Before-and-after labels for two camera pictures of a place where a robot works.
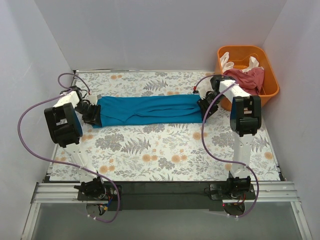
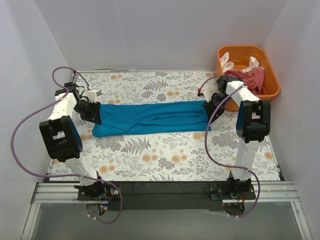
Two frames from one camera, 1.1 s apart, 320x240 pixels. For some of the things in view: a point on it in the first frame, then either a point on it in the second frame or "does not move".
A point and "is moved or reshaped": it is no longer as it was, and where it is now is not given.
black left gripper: [91, 114] does not move
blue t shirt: [148, 109] is moved or reshaped
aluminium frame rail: [264, 193] does not move
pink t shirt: [251, 81] does not move
